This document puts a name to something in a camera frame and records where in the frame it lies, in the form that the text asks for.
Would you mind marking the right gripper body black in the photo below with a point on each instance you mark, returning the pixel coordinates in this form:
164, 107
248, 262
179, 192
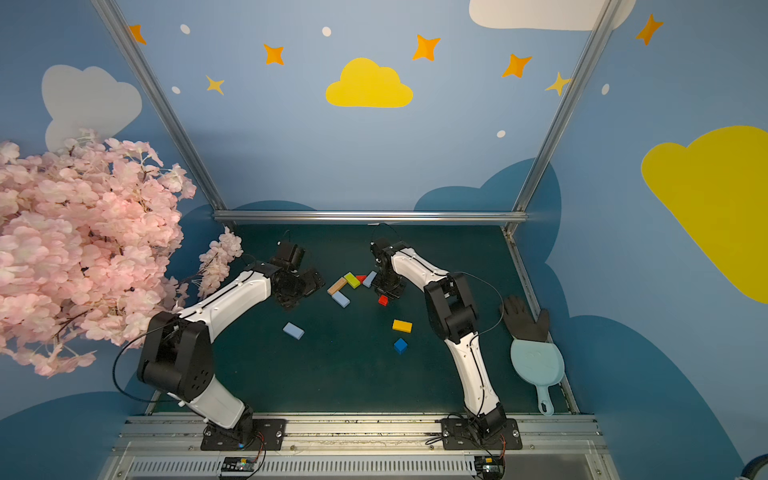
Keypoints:
387, 283

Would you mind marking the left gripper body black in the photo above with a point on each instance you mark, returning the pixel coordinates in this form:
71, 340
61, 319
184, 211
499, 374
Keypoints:
302, 285

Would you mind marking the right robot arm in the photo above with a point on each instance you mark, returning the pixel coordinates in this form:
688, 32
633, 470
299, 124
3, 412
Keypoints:
453, 317

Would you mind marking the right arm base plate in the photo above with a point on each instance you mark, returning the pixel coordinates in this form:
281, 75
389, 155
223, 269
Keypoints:
462, 434

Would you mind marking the black rubber glove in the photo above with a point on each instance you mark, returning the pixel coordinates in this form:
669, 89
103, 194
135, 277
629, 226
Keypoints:
520, 323

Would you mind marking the yellow rectangular block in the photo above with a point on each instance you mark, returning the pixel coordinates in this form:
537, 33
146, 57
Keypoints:
402, 326

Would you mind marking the light blue block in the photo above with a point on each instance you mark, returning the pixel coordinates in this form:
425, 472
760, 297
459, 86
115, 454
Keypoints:
340, 299
293, 331
368, 280

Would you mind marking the natural wood block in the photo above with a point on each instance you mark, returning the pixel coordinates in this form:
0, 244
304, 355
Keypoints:
337, 286

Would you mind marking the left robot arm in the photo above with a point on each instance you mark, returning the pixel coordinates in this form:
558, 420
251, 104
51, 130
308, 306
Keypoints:
177, 357

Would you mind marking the blue cube block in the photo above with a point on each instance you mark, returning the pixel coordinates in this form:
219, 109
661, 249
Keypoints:
400, 346

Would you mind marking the aluminium back frame bar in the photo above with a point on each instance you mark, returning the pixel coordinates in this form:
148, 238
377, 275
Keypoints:
369, 217

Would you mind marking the light blue dustpan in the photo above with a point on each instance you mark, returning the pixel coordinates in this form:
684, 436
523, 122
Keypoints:
540, 364

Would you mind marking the left controller board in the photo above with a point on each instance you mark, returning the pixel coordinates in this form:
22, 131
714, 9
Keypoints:
238, 466

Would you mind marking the aluminium front rail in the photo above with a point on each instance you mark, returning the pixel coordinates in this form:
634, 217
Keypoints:
360, 446

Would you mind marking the pink cherry blossom tree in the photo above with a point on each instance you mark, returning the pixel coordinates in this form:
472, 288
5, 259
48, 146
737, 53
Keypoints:
87, 234

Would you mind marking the right controller board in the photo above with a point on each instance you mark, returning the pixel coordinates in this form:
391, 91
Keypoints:
489, 467

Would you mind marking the lime green rectangular block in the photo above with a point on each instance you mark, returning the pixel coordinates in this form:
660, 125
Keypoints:
352, 280

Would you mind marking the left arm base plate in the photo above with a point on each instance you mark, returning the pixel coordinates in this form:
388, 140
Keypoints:
250, 434

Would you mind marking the controller board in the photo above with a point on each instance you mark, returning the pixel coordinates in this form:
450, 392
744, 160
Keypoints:
238, 466
489, 467

